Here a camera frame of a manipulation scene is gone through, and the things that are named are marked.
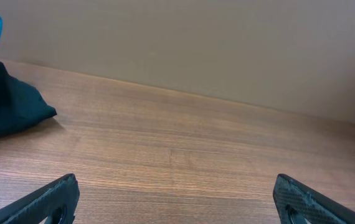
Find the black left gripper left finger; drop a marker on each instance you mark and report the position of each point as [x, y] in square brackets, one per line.
[54, 203]

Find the black folded shirt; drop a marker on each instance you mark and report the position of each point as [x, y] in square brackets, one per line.
[21, 105]

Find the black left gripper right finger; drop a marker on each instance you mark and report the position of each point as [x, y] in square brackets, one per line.
[298, 203]

